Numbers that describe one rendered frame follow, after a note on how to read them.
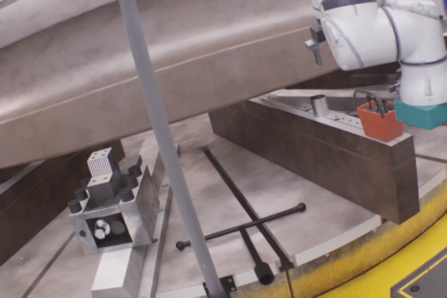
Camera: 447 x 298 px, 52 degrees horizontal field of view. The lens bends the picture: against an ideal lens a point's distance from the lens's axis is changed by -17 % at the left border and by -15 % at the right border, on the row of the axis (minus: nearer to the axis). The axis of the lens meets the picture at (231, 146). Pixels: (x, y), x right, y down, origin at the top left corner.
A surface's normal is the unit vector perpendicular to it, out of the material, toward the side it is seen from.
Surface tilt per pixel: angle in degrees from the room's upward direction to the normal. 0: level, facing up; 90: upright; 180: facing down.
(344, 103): 72
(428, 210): 90
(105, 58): 83
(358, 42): 82
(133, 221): 90
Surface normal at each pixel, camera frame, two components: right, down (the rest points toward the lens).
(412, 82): -0.86, 0.05
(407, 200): 0.40, 0.20
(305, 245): -0.25, -0.92
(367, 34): -0.04, 0.16
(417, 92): -0.73, 0.07
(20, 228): 0.91, -0.11
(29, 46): -0.11, 0.35
